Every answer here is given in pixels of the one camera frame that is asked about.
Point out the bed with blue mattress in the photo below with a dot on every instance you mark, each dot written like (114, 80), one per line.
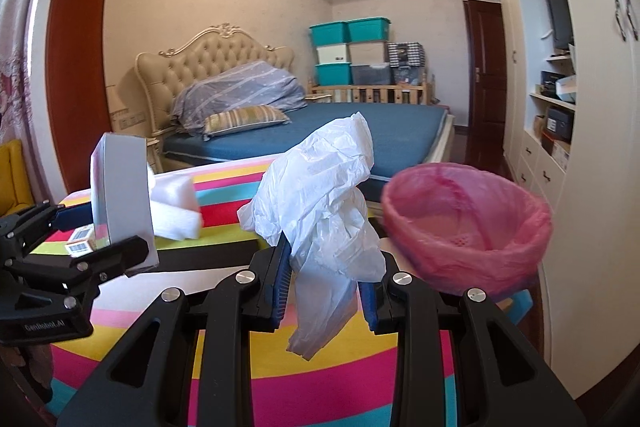
(442, 142)

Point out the dark brown door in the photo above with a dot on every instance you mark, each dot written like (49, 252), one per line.
(482, 62)

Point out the teal storage box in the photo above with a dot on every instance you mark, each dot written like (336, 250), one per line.
(329, 34)
(334, 74)
(368, 30)

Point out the white storage box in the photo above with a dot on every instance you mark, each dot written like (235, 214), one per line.
(333, 54)

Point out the blue mattress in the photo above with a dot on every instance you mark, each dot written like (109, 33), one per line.
(390, 132)

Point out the white cardboard box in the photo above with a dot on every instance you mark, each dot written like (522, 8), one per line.
(122, 187)

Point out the brown cardboard box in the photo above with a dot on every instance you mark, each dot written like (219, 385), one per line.
(555, 152)

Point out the pink-lined waste bin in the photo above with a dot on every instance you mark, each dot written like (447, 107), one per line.
(500, 252)

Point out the checkered bag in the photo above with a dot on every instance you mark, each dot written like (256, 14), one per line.
(406, 54)

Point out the grey-blue duvet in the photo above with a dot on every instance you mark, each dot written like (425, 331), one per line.
(240, 89)

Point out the yellow chair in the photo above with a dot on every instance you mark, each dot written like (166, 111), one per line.
(12, 177)

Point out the red-brown wooden door frame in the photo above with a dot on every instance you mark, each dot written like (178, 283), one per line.
(75, 57)

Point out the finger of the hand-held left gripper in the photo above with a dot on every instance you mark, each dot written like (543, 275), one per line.
(115, 254)
(75, 217)

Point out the beige tufted headboard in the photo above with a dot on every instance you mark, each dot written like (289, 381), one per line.
(165, 77)

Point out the black television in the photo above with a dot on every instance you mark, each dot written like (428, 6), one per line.
(559, 14)

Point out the black electronic device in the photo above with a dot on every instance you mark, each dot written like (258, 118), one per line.
(549, 83)

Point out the black safe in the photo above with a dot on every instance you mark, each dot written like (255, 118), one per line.
(559, 124)

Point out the small yellow cardboard box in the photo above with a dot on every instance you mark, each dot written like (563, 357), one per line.
(80, 247)

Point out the large cardboard box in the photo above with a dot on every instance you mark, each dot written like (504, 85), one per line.
(125, 109)

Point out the patterned curtain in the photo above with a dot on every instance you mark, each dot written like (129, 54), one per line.
(17, 57)

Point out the grey clear storage box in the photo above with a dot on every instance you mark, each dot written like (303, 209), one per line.
(371, 74)

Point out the white plastic bag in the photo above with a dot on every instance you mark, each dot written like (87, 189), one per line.
(320, 187)

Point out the white wardrobe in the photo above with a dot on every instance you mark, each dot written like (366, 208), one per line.
(595, 157)

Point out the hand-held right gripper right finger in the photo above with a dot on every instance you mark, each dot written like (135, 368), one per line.
(369, 307)

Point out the white foam block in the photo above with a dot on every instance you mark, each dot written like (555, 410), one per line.
(175, 217)

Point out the beige clear storage box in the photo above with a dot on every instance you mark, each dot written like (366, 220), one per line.
(368, 53)

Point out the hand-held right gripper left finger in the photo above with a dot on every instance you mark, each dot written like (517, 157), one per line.
(280, 292)

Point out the striped pillow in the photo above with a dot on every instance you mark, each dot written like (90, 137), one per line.
(245, 119)

